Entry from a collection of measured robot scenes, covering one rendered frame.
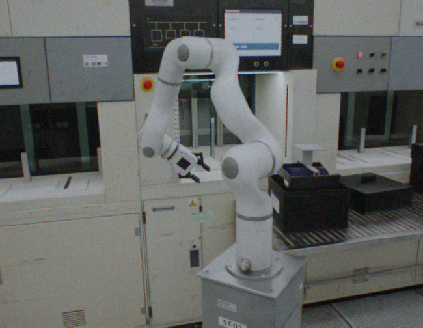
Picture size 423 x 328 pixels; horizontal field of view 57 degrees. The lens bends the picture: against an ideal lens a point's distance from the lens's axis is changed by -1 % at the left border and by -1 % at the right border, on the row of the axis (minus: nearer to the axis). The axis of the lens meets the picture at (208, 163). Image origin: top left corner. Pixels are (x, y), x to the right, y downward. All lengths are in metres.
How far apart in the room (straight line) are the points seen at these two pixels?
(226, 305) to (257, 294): 0.13
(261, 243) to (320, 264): 1.13
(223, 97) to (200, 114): 1.58
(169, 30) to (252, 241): 1.04
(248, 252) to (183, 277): 0.89
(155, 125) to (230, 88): 0.36
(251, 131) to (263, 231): 0.32
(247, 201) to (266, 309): 0.33
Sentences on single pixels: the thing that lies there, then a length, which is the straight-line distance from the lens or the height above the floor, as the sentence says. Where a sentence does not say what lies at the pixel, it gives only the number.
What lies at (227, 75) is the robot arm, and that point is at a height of 1.39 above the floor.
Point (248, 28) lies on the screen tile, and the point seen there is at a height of 1.60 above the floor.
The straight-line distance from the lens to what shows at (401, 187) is 2.02.
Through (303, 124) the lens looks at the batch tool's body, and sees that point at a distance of 2.01.
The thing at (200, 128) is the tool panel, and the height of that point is 1.00.
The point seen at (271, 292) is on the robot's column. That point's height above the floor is 0.76.
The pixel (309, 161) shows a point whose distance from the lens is 1.70.
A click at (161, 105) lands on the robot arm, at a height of 1.28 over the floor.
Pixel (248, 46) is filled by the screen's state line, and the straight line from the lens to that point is 1.94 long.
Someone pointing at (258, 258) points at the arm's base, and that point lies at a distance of 1.30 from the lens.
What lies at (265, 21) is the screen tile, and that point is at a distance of 1.97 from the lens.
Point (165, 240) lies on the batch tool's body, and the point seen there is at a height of 0.57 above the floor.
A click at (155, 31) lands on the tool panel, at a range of 1.85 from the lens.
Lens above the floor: 1.41
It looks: 14 degrees down
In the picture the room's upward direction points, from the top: 1 degrees counter-clockwise
